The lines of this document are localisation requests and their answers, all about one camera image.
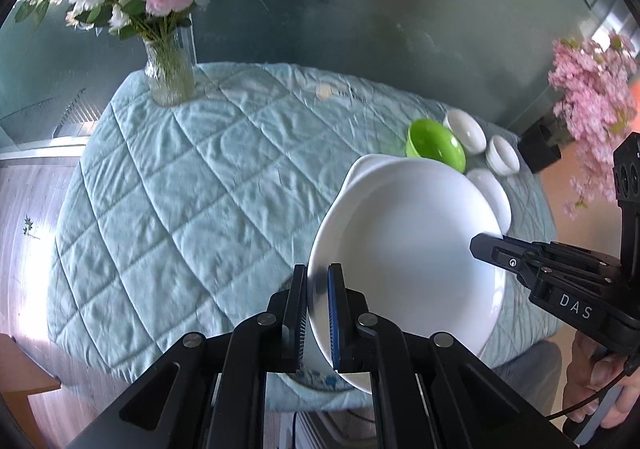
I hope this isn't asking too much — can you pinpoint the thin black cable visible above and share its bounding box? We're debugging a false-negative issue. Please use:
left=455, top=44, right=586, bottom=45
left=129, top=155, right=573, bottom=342
left=545, top=364, right=640, bottom=422

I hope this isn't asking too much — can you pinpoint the black plant pot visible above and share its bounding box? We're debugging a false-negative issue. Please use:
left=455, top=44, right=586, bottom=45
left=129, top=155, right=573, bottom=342
left=518, top=122, right=563, bottom=174

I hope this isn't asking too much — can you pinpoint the light blue quilted blanket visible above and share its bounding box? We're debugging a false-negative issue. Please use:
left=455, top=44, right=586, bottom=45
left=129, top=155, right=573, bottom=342
left=47, top=62, right=558, bottom=412

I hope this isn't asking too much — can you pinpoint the wooden stool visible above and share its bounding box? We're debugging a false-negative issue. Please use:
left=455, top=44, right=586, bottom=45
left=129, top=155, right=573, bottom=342
left=0, top=333, right=62, bottom=397

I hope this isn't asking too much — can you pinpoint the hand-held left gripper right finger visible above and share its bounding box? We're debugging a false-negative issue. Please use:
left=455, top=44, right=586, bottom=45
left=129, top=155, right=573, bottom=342
left=326, top=263, right=576, bottom=449

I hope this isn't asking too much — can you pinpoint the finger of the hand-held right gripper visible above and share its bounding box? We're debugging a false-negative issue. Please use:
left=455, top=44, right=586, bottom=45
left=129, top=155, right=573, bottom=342
left=502, top=236, right=621, bottom=280
left=470, top=233, right=543, bottom=287

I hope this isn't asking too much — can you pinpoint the grey vent grille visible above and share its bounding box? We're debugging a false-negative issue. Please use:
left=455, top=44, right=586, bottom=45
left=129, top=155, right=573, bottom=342
left=52, top=89, right=101, bottom=137

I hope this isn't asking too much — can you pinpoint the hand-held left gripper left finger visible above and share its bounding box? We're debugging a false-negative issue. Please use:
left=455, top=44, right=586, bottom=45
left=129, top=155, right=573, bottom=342
left=65, top=264, right=308, bottom=449

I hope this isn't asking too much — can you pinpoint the person's right hand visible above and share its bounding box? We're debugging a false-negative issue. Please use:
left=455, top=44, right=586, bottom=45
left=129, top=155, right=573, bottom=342
left=565, top=329, right=640, bottom=447

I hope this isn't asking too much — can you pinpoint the green bowl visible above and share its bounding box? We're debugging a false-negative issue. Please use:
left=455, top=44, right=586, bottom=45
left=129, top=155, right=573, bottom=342
left=405, top=118, right=467, bottom=175

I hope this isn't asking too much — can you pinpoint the glass vase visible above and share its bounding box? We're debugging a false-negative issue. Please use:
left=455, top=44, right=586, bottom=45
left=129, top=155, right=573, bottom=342
left=144, top=36, right=196, bottom=107

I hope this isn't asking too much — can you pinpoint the pink blossom plant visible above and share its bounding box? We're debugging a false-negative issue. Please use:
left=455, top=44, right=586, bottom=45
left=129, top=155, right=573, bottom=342
left=547, top=32, right=640, bottom=220

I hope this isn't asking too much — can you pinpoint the large white plate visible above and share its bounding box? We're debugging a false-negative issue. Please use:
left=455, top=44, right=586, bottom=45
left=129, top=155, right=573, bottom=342
left=306, top=154, right=505, bottom=391

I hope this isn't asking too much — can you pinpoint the small white bowl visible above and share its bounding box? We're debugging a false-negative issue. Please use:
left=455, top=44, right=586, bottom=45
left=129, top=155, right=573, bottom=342
left=486, top=135, right=521, bottom=177
left=442, top=109, right=487, bottom=155

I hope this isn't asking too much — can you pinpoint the small white plate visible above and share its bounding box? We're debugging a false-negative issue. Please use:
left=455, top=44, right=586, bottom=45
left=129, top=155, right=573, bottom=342
left=466, top=168, right=512, bottom=236

